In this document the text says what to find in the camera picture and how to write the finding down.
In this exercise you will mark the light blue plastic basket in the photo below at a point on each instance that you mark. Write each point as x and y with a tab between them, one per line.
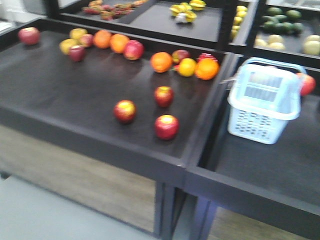
264	97

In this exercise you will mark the red apple by basket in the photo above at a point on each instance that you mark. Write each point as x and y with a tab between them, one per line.
308	83

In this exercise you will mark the red yellow apple front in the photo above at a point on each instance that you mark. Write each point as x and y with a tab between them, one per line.
166	127

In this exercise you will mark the red yellow apple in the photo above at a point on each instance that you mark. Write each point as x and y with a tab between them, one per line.
166	127
164	96
125	111

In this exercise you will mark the red yellow apple middle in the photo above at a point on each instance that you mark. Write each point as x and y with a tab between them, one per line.
164	96

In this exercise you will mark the red yellow apple left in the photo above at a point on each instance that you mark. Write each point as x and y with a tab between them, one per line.
125	111

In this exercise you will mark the black wooden produce stand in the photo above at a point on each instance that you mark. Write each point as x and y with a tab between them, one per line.
47	96

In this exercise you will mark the yellow orange citrus fruit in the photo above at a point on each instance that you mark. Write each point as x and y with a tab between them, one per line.
186	67

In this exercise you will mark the dark red apple back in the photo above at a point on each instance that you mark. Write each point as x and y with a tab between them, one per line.
179	55

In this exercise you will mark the large orange fruit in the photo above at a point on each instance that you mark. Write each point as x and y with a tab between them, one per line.
206	69

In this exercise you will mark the big red apple centre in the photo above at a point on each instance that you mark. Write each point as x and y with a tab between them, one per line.
133	50

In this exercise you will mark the red bell pepper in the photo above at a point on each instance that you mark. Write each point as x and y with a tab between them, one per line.
206	55

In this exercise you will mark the orange fruit centre left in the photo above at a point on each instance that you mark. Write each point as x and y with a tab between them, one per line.
118	43

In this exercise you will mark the orange tangerine left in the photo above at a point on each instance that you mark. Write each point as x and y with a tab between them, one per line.
101	39

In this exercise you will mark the white garlic bulb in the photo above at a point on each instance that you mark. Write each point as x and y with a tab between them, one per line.
181	18

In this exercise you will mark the dark red apple left group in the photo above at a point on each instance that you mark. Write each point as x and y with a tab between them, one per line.
77	53

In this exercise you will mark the small pink apple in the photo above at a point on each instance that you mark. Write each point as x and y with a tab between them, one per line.
86	40

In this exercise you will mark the yellow pear apple lower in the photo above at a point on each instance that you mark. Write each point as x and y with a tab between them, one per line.
66	44

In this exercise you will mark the yellow pear apple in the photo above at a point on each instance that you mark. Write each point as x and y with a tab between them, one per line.
77	33
66	44

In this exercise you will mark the yellow pear apple upper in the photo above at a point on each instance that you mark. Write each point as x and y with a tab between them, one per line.
77	33

